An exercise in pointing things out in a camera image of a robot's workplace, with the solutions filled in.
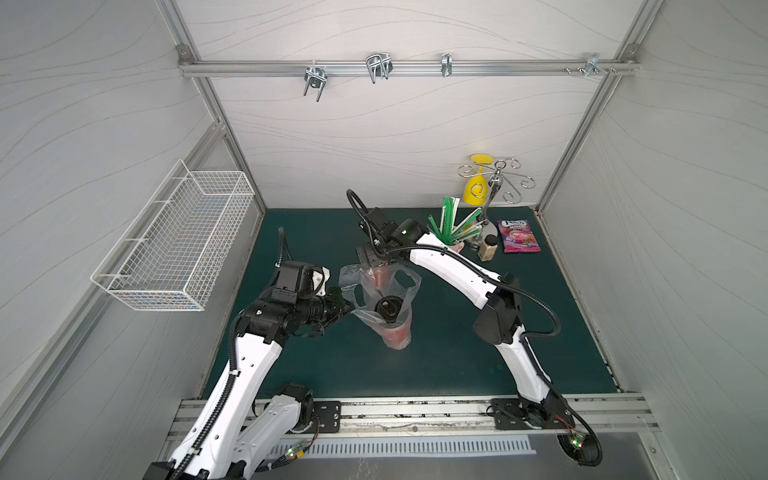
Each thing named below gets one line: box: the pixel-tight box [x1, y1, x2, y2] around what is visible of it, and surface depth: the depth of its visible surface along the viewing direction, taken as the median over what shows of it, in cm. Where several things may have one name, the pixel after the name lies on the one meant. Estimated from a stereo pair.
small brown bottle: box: [478, 234, 498, 262], surface depth 103 cm
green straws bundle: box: [427, 196, 487, 246], surface depth 100 cm
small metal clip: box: [441, 52, 453, 77], surface depth 80 cm
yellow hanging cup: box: [463, 154, 495, 206], surface depth 104 cm
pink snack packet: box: [496, 219, 541, 253], surface depth 110 cm
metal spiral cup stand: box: [458, 157, 536, 248], surface depth 92 cm
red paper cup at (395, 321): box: [374, 295, 412, 350], surface depth 75 cm
